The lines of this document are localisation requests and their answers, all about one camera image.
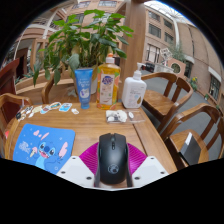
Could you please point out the clear bag with white items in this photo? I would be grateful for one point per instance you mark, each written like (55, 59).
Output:
(116, 116)

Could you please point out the dark red wooden podium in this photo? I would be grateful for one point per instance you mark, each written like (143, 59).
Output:
(7, 80)

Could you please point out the small black object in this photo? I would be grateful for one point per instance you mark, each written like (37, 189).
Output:
(20, 116)

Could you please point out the blue rectangular sticker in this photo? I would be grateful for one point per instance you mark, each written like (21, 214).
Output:
(65, 107)

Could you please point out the white pump bottle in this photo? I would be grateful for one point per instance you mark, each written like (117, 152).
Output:
(133, 91)

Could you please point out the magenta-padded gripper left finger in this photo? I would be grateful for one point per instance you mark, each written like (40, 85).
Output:
(75, 170)

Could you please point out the orange dish soap bottle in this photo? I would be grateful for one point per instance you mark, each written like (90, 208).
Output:
(108, 86)

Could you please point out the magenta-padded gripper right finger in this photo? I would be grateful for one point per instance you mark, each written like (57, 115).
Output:
(150, 170)

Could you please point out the green potted plant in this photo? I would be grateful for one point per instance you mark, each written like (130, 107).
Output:
(83, 40)

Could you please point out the black computer mouse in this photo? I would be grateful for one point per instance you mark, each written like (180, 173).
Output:
(113, 160)

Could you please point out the oval dark-rimmed sticker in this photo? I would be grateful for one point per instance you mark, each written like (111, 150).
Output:
(55, 106)

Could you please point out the black and white sticker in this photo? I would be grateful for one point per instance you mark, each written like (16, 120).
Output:
(28, 111)

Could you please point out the cream sticker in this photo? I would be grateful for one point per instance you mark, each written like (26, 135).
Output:
(37, 109)

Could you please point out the small white sticker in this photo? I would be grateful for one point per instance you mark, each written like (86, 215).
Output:
(75, 111)

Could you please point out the red and blue sticker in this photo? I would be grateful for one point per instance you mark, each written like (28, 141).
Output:
(45, 109)

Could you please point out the blue cartoon mouse pad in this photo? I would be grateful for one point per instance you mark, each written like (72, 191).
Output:
(40, 146)

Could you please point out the black box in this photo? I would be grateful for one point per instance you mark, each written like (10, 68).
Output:
(190, 150)

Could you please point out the blue squeeze tube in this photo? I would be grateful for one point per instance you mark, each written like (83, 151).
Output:
(84, 88)

